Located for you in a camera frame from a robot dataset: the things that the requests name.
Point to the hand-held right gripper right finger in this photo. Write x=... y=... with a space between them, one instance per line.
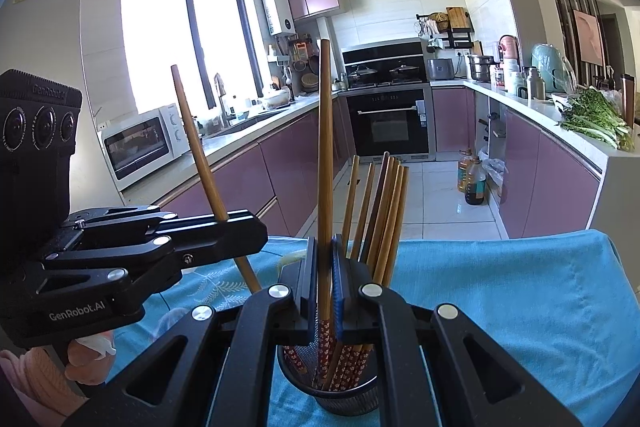
x=342 y=277

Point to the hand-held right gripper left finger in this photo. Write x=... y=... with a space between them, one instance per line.
x=312 y=277

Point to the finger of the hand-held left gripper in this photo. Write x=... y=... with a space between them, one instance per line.
x=220 y=232
x=115 y=214

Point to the bunch of bamboo chopsticks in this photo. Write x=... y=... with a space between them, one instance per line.
x=387 y=227

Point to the dark brown chopstick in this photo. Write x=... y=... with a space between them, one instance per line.
x=377 y=199

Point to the bamboo chopstick red patterned end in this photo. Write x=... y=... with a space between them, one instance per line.
x=325 y=157
x=197 y=147

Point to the black mesh utensil holder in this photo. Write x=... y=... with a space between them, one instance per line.
x=345 y=402

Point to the person's left hand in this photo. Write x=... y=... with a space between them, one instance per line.
x=87 y=364

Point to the white microwave oven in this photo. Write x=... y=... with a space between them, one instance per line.
x=140 y=147

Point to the pink base cabinet run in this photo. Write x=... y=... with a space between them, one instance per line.
x=280 y=167
x=545 y=177

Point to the white casserole pot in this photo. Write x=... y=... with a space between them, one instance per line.
x=276 y=99

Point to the metal sink faucet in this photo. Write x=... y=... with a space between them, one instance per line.
x=220 y=87

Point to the blue floral tablecloth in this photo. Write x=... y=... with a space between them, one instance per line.
x=500 y=287

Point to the yellow cooking oil bottle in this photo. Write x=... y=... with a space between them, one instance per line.
x=465 y=174

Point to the black built-in oven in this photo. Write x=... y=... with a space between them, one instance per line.
x=387 y=122

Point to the kitchen window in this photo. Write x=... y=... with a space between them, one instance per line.
x=155 y=42

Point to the woven bamboo basket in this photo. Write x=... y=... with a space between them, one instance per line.
x=310 y=82

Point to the clear plastic bag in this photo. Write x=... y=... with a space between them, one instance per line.
x=495 y=169

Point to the hanging black frying pan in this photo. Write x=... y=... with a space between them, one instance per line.
x=314 y=64

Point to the black pan with glass lid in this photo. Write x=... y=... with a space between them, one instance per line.
x=405 y=71
x=361 y=72

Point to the black built-in stove unit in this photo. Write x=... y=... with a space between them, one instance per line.
x=385 y=54

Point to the silver toaster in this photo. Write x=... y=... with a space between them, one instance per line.
x=442 y=69

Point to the stainless steel pot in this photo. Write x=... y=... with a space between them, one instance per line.
x=480 y=68

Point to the white canister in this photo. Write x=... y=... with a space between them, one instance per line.
x=511 y=77

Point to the steel thermos flask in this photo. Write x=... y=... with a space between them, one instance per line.
x=535 y=84

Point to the wooden cutting board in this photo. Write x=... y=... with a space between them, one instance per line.
x=457 y=18

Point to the pink electric kettle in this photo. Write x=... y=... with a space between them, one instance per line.
x=509 y=47

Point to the pale green kitchen appliance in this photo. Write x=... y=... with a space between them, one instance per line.
x=547 y=67

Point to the bunch of leafy greens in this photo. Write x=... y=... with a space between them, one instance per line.
x=595 y=117

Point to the brown tumbler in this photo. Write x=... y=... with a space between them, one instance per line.
x=628 y=102

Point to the white wall water heater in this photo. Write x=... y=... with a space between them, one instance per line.
x=277 y=12

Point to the black wall rack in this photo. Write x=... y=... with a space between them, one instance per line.
x=460 y=38

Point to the pink framed wall picture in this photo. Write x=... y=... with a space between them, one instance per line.
x=589 y=37

